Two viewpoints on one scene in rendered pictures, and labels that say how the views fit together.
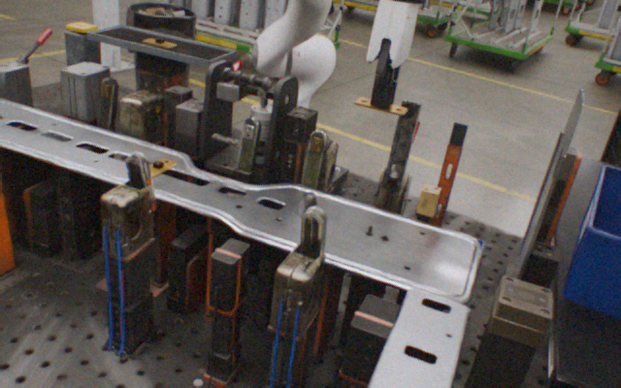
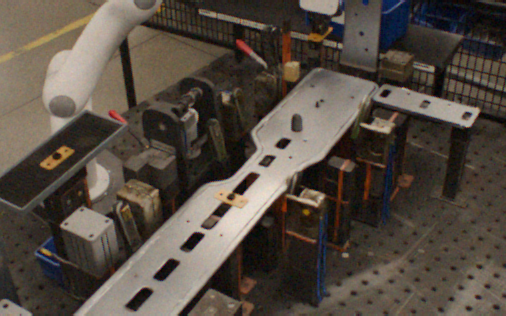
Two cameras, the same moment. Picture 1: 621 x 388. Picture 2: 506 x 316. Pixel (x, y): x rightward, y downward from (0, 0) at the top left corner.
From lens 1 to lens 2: 188 cm
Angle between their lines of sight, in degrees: 60
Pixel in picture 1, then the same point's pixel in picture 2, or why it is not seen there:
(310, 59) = not seen: hidden behind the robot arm
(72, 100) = (107, 253)
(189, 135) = (173, 179)
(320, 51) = not seen: hidden behind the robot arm
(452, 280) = (361, 84)
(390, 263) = (348, 102)
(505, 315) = (406, 68)
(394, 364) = (433, 112)
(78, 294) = not seen: outside the picture
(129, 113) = (152, 207)
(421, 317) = (396, 99)
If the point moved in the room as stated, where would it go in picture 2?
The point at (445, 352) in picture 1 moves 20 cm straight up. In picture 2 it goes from (421, 97) to (429, 35)
